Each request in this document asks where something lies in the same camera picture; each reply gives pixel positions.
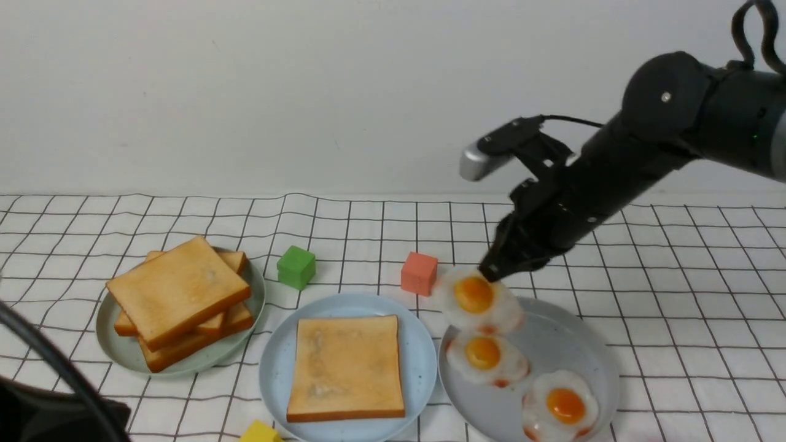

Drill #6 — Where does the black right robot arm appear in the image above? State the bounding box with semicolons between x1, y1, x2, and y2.
477;1;784;282

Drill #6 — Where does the fried egg behind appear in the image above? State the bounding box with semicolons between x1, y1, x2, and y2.
445;331;531;389

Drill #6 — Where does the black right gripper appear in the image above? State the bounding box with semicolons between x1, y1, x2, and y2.
478;133;593;283

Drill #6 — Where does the orange cube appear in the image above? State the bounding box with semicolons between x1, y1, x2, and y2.
400;252;438;297

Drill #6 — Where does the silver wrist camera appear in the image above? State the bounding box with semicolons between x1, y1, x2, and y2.
459;115;545;182

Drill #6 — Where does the yellow cube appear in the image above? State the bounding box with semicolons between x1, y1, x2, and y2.
238;420;283;442

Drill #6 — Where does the green cube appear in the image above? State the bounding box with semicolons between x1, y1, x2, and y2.
277;246;316;291

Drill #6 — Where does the light blue plate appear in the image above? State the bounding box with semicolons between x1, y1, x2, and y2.
259;293;438;441

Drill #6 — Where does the grey egg plate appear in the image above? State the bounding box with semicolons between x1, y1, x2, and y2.
438;298;621;441

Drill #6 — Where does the toast slice on blue plate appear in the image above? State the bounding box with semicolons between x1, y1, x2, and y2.
286;314;405;423

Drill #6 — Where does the grey-green toast plate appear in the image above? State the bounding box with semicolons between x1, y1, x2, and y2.
95;261;266;378

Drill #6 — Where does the toast slice stack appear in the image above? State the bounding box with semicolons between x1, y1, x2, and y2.
106;237;252;352
137;312;255;374
114;248;252;338

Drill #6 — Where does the fried egg top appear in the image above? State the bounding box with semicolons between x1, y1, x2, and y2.
430;268;526;334

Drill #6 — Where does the fried egg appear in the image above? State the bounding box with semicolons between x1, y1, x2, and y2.
445;331;531;389
521;370;600;441
430;268;526;334

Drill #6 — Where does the fried egg lower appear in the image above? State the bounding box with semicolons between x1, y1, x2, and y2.
521;370;600;441

